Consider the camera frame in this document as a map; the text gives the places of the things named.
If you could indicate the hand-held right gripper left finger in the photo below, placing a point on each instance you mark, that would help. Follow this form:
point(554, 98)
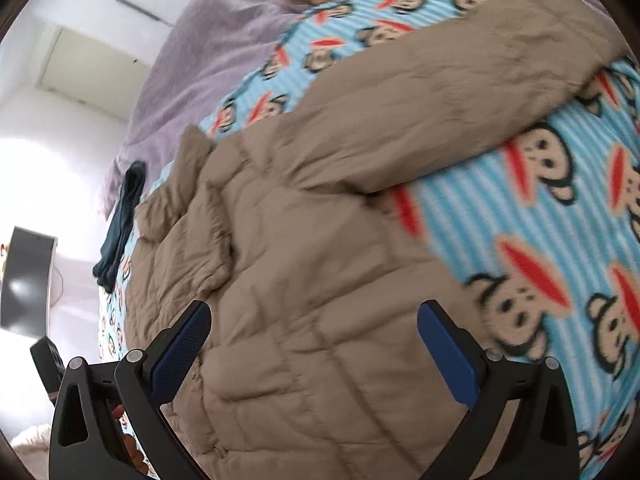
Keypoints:
point(180, 352)

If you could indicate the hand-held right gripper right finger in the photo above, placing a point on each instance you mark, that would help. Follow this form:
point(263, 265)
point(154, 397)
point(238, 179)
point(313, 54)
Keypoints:
point(447, 355)

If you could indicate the tan quilted jacket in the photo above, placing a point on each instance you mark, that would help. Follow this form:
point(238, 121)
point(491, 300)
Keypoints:
point(310, 260)

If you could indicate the black box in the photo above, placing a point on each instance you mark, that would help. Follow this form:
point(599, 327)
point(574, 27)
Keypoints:
point(47, 365)

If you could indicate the dark teal folded cloth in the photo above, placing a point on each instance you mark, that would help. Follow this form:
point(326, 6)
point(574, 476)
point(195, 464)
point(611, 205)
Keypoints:
point(122, 220)

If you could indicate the blue striped monkey print blanket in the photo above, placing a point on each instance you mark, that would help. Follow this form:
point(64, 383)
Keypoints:
point(500, 200)

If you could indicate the dark flat screen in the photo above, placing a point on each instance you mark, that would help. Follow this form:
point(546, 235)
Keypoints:
point(27, 280)

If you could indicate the white fluffy cloth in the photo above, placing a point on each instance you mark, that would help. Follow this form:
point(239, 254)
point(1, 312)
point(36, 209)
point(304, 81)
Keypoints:
point(30, 442)

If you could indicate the purple fleece blanket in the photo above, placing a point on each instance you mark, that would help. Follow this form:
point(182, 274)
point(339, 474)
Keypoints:
point(210, 60)

